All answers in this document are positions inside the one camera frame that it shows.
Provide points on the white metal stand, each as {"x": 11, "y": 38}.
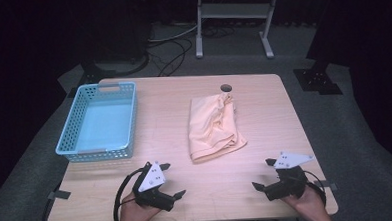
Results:
{"x": 233, "y": 10}

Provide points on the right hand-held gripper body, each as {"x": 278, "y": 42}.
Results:
{"x": 289, "y": 183}

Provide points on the light blue plastic basket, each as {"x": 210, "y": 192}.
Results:
{"x": 101, "y": 124}

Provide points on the black square stand base plate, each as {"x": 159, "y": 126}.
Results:
{"x": 316, "y": 80}

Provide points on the black round stand base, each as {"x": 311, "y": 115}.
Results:
{"x": 97, "y": 74}

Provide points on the grey tape strip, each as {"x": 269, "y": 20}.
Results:
{"x": 329, "y": 185}
{"x": 59, "y": 195}

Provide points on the person's left hand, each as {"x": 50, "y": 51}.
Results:
{"x": 133, "y": 216}

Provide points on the person's right hand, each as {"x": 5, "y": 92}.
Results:
{"x": 308, "y": 205}

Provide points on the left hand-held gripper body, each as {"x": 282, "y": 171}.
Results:
{"x": 152, "y": 180}

